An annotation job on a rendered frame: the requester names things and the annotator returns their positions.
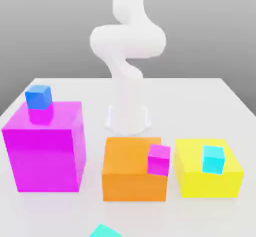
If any large magenta box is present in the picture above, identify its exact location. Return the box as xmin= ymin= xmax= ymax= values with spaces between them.
xmin=1 ymin=101 xmax=87 ymax=193

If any large yellow box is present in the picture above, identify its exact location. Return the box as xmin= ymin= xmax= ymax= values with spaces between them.
xmin=173 ymin=138 xmax=245 ymax=199

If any small turquoise cube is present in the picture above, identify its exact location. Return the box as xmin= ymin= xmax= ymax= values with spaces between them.
xmin=88 ymin=223 xmax=123 ymax=237

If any small magenta cube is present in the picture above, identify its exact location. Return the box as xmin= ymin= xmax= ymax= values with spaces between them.
xmin=147 ymin=143 xmax=171 ymax=177

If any small cyan cube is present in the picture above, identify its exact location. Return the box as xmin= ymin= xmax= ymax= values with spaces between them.
xmin=201 ymin=145 xmax=226 ymax=176

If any small blue cube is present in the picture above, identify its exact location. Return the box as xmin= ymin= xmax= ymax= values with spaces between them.
xmin=24 ymin=84 xmax=53 ymax=111

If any large orange box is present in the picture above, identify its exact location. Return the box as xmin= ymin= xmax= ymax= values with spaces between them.
xmin=101 ymin=136 xmax=169 ymax=202

